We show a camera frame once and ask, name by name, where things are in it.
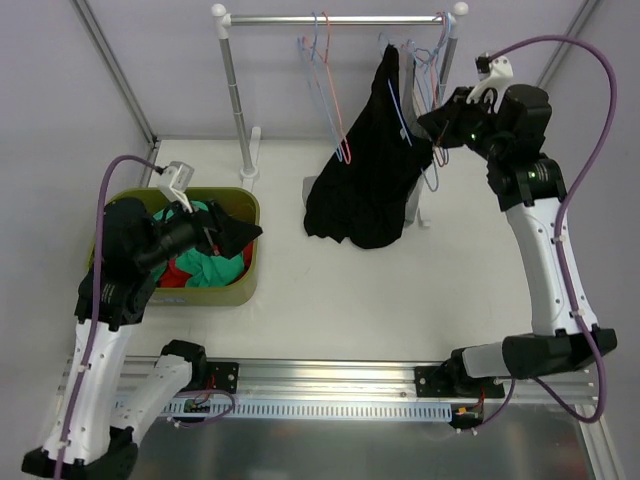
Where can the light blue wire hanger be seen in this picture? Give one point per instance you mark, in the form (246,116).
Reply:
(302,44)

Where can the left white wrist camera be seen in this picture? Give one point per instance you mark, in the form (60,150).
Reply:
(173,183)

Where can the white slotted cable duct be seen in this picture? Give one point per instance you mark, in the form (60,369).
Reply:
(438,412)

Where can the olive green plastic basket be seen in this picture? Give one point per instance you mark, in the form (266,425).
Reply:
(235,201)

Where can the white and silver clothes rack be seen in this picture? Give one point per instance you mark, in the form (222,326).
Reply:
(415,211)

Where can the black tank top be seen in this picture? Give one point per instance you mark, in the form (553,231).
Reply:
(375,175)

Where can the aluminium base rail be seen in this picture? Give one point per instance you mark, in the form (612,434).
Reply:
(361,381)

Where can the light blue hanger rack end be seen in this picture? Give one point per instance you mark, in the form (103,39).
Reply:
(440,159)

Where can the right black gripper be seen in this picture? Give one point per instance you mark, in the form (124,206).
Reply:
(451,120)

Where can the pink wire hanger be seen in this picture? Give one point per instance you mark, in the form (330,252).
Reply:
(329,100)

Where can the red tank top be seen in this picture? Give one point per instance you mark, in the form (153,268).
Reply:
(172,279)

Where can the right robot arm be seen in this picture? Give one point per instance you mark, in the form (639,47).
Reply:
(530,190)

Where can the green tank top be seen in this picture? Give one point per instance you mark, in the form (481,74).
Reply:
(210,267)

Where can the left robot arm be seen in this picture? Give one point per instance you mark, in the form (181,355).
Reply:
(91,439)

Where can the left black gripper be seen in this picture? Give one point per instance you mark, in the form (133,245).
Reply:
(212,232)

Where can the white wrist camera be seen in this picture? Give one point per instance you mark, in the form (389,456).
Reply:
(173,183)
(495,74)

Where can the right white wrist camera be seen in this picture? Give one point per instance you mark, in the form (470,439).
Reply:
(495,74)

